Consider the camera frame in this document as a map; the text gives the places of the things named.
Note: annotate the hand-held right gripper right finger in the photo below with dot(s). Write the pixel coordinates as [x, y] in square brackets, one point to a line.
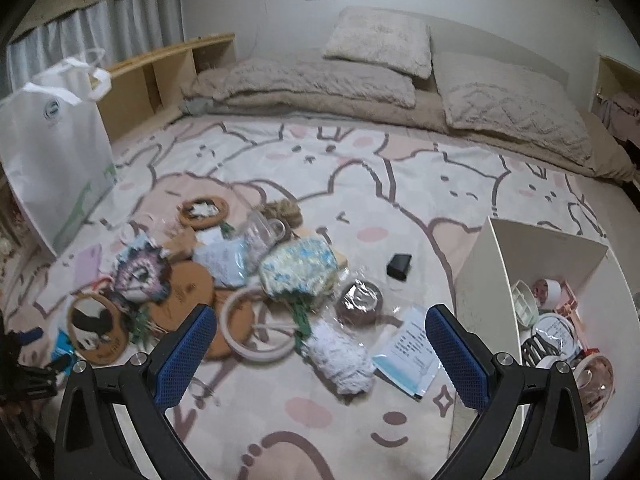
[457, 357]

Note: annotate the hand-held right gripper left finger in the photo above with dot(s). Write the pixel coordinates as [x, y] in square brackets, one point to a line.
[184, 357]

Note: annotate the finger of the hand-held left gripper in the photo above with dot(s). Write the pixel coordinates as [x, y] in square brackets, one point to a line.
[31, 334]
[30, 382]

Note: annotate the white cardboard box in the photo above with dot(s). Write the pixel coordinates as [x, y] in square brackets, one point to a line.
[480, 280]

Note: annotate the multicoloured crochet doily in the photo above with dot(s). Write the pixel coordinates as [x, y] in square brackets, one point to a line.
[142, 270]

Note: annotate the blue snack packet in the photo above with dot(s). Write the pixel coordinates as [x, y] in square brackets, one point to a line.
[62, 345]

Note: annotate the blue white mask packet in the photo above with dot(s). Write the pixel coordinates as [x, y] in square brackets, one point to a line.
[405, 355]
[220, 262]

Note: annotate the green artificial leaf sprig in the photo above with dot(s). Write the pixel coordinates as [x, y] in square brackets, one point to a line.
[301, 325]
[140, 327]

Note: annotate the round wooden panda coaster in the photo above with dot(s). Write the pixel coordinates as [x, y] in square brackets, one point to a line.
[95, 327]

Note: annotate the plain round cork coaster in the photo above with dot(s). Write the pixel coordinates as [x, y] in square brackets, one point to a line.
[182, 292]
[240, 320]

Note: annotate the black hair claw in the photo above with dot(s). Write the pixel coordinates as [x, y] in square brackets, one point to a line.
[537, 350]

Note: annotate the pink card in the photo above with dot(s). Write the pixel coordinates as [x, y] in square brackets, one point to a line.
[89, 262]

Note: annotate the small black box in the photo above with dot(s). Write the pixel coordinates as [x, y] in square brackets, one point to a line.
[400, 266]

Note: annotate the pink white tape roll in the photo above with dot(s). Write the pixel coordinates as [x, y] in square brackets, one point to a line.
[547, 291]

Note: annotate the brown tape roll in wrap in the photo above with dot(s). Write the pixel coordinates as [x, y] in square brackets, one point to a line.
[360, 302]

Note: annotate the brown cork cutout coaster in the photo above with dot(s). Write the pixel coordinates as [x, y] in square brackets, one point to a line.
[180, 245]

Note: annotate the white lace ribbon bundle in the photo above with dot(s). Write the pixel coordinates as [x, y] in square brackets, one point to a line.
[340, 360]

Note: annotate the pink printed packet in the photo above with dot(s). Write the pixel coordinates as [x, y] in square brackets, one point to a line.
[571, 305]

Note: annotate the pink patterned tape roll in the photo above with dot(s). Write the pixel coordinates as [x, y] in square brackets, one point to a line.
[595, 382]

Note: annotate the round cork coaster white flower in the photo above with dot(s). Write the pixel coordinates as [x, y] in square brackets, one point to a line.
[204, 214]

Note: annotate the blue mottled crinkled packet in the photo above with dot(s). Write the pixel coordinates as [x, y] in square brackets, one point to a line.
[300, 270]

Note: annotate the brown fluffy scrunchie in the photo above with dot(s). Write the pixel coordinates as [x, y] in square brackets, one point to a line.
[282, 214]

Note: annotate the white tote bag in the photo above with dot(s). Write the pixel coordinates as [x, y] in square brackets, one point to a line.
[55, 160]

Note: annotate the bunny printed bed sheet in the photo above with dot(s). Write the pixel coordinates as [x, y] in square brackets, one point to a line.
[350, 170]

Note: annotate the beige blanket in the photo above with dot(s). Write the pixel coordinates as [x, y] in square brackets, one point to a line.
[430, 110]

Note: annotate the grey cloth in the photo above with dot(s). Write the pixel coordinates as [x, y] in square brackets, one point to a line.
[196, 106]

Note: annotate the large quilted beige pillow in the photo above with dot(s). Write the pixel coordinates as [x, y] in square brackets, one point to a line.
[510, 105]

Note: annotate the pink clothes pile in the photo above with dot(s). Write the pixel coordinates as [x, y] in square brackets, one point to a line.
[625, 115]

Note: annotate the flat quilted beige pillow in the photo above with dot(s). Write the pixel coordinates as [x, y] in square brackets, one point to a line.
[320, 82]

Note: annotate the wooden bedside shelf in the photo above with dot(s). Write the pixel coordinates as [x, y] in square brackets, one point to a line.
[170, 50]

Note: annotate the beige headboard panel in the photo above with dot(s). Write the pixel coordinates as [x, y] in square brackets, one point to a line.
[495, 45]

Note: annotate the grey curtain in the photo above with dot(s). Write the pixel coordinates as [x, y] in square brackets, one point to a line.
[135, 25]

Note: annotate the small fluffy beige pillow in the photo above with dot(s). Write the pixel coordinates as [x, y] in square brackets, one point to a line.
[377, 40]

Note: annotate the wooden wall niche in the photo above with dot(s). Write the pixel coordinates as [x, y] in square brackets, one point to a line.
[607, 72]

